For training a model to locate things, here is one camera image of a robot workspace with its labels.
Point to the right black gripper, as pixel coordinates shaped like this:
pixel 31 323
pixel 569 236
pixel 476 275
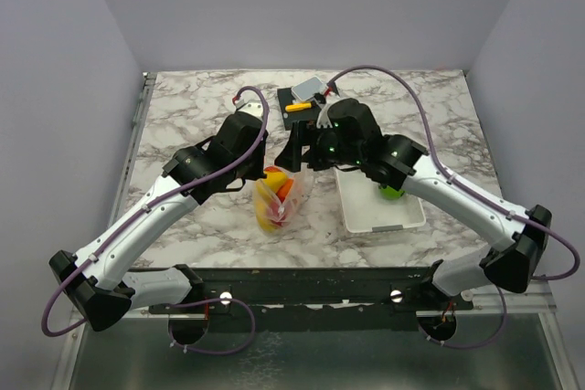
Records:
pixel 303 134

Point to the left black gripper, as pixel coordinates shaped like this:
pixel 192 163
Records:
pixel 258 172

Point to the yellow toy mango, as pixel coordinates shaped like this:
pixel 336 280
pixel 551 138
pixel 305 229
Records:
pixel 262 198

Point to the orange toy fruit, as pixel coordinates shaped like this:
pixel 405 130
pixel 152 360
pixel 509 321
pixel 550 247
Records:
pixel 284 190

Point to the clear zip top bag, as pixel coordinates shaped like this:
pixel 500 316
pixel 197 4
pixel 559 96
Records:
pixel 302 187

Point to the red toy apple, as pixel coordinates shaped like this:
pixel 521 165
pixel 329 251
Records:
pixel 276 214

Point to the green toy fruit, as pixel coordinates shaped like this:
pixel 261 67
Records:
pixel 390 193

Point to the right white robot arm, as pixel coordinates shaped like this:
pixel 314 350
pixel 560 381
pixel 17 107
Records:
pixel 515 236

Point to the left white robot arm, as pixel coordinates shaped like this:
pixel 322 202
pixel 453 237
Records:
pixel 97 278

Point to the black cutting board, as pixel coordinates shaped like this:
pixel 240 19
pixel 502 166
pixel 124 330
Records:
pixel 285 97

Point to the grey white rectangular box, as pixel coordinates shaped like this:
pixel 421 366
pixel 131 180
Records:
pixel 306 90

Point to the white perforated plastic basket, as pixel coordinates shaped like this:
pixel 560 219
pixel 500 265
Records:
pixel 366 209

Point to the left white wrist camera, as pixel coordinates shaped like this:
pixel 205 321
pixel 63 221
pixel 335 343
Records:
pixel 251 107

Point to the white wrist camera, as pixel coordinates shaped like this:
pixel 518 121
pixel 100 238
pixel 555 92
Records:
pixel 325 104
pixel 251 107

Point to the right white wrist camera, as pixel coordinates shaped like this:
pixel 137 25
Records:
pixel 325 104

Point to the yellow handled knife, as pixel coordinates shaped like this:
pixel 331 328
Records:
pixel 301 106

